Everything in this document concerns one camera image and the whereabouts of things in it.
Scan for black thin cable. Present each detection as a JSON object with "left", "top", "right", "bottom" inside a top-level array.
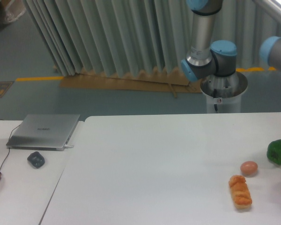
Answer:
[{"left": 0, "top": 120, "right": 26, "bottom": 174}]

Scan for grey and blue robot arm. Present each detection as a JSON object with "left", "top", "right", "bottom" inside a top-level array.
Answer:
[{"left": 181, "top": 0, "right": 281, "bottom": 82}]

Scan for cardboard boxes in corner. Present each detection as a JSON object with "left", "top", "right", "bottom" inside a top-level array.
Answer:
[{"left": 0, "top": 0, "right": 26, "bottom": 25}]

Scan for pale green folding screen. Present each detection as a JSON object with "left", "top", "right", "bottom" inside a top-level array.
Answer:
[{"left": 24, "top": 0, "right": 281, "bottom": 77}]

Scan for orange braided bread loaf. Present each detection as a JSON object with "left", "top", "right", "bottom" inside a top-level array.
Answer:
[{"left": 229, "top": 175, "right": 252, "bottom": 210}]

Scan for green bell pepper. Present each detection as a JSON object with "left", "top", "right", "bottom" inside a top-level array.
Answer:
[{"left": 266, "top": 139, "right": 281, "bottom": 165}]

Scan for brown cardboard sheet on floor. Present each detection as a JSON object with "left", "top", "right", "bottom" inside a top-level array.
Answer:
[{"left": 59, "top": 67, "right": 201, "bottom": 97}]

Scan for brown egg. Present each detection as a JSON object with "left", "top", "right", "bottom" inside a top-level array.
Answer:
[{"left": 240, "top": 161, "right": 258, "bottom": 176}]

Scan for silver closed laptop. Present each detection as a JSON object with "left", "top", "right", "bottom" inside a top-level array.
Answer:
[{"left": 6, "top": 114, "right": 80, "bottom": 150}]

